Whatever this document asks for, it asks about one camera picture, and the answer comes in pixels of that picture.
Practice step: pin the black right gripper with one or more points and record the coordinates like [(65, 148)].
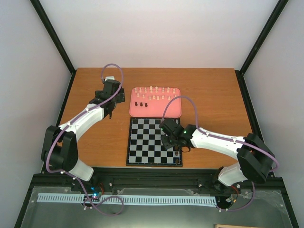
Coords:
[(166, 145)]

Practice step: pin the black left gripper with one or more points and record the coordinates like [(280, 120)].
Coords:
[(121, 97)]

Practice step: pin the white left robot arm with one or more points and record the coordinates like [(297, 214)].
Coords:
[(60, 142)]

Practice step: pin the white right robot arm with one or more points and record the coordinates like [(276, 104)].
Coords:
[(254, 158)]

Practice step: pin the pink plastic tray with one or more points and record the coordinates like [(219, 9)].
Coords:
[(159, 104)]

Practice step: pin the black and white chessboard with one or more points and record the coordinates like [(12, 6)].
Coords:
[(145, 147)]

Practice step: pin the black aluminium frame rail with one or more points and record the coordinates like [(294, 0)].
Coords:
[(113, 179)]

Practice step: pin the light blue cable duct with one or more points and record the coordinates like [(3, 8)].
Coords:
[(130, 200)]

